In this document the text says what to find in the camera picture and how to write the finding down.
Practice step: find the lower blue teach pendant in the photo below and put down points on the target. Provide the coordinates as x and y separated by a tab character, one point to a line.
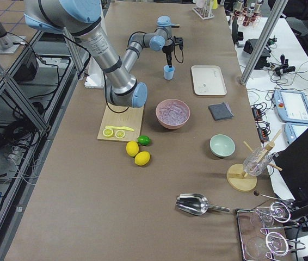
294	130

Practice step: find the aluminium frame post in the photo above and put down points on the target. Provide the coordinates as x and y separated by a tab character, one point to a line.
262	40

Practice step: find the yellow lemon nearer board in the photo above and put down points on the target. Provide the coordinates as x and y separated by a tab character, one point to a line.
132	148

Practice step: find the wooden ball stirrer stick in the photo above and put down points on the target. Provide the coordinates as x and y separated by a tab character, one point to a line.
257	193

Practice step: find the yellow plastic knife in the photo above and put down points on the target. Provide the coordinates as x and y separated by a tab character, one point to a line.
119	128

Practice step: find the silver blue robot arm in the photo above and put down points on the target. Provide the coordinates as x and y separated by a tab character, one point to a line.
83	20

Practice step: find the upper blue teach pendant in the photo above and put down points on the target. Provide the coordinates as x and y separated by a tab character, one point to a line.
291	106

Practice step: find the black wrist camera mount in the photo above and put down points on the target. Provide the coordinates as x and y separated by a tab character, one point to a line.
178	41

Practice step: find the wooden cutting board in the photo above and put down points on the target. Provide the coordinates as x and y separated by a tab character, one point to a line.
117	116

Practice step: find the lower hanging wine glass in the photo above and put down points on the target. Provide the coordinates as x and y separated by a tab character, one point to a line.
267	248

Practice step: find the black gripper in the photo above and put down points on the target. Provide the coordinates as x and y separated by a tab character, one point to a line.
167	50

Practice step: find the light blue plastic cup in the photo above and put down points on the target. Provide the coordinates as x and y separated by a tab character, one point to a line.
168	72

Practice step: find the clear glass mug on stand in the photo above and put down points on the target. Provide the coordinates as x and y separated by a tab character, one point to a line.
257	162

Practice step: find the pink bowl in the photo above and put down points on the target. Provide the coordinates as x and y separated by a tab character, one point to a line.
166	125

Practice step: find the cream rabbit tray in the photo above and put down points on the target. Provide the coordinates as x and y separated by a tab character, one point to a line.
208	80

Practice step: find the light green bowl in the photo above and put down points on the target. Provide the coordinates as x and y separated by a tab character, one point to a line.
222	145

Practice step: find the clear ice cubes pile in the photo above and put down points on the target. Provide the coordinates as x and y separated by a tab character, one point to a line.
173	113

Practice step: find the yellow lemon farther out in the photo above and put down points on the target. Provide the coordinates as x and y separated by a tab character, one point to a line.
142	158

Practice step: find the black monitor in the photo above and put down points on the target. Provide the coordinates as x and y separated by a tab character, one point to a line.
294	163

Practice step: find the grey folded cloth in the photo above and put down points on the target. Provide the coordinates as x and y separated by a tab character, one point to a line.
220	111

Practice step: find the steel ice scoop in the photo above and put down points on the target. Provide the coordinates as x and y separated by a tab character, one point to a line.
196	204

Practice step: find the pink plastic cup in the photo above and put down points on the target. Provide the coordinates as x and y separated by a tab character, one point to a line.
200	3

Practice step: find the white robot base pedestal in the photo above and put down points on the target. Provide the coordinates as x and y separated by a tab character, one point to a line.
95	79

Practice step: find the upper hanging wine glass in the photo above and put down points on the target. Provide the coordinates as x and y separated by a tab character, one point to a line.
266	216

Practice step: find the yellow plastic cup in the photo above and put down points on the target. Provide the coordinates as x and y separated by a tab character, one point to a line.
213	4

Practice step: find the green lime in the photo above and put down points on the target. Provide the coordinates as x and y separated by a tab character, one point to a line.
144	140

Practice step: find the white wire cup rack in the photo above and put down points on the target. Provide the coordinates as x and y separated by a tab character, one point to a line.
204	13

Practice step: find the hanging wine glass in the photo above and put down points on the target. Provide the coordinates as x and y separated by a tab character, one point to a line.
266	216
267	248

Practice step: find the blue teach pendant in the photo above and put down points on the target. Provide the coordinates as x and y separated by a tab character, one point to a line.
294	130
291	106

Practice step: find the wooden cup tree stand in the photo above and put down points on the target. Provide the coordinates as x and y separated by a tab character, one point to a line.
237	177

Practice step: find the steel muddler black tip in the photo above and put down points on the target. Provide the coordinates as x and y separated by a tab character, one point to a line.
175	25

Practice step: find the lemon slice near knife handle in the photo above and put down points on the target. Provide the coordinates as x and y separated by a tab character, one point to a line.
107	132

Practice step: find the lemon slice near knife tip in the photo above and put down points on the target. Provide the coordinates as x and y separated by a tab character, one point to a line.
120	134

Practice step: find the black wire glass rack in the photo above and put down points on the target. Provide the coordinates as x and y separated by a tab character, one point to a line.
247	231

